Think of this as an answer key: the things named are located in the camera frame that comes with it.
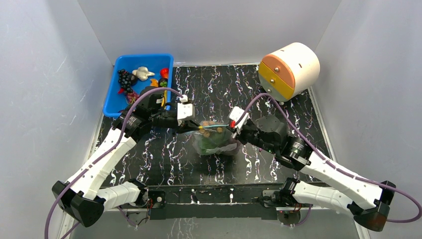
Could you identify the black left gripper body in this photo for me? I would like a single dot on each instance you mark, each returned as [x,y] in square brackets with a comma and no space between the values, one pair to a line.
[163,119]

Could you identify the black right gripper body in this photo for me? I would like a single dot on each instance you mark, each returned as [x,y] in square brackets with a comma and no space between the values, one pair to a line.
[240,133]

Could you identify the brown longan fruit bunch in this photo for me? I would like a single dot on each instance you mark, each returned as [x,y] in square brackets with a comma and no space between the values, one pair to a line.
[210,128]

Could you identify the clear zip top bag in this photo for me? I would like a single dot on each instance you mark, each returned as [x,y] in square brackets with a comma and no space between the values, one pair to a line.
[234,146]

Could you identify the green toy lettuce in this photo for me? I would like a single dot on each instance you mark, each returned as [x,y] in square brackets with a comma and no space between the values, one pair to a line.
[217,144]

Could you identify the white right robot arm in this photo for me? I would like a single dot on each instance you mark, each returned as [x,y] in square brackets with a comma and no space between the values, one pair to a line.
[368,204]

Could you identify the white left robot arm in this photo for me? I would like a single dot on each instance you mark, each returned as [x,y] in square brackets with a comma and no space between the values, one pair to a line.
[82,197]

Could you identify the dark mangosteen with green top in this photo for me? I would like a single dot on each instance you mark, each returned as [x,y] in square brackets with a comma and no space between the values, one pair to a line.
[163,82]

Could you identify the orange toy fruit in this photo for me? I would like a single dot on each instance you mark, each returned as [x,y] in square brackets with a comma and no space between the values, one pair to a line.
[154,83]

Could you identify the red pink grape bunch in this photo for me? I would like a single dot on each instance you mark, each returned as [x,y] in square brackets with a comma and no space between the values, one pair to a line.
[132,97]

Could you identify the white toy garlic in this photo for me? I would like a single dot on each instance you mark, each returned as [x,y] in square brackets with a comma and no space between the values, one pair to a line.
[142,73]

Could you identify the black toy grape bunch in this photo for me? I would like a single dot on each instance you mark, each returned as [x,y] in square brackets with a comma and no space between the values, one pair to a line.
[126,81]

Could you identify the blue plastic bin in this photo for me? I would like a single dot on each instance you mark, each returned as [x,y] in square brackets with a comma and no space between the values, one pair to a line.
[114,101]

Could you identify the cylindrical drawer box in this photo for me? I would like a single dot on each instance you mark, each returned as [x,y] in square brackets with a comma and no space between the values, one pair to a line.
[288,71]

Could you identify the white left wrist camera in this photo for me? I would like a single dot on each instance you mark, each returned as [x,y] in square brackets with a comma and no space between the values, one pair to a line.
[185,110]

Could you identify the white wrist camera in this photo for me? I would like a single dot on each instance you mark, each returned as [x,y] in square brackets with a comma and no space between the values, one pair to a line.
[238,117]
[185,110]

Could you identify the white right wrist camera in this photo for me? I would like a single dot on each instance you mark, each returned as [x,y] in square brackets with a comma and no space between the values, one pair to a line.
[238,117]

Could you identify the black base frame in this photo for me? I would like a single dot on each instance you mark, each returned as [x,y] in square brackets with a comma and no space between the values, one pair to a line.
[218,201]

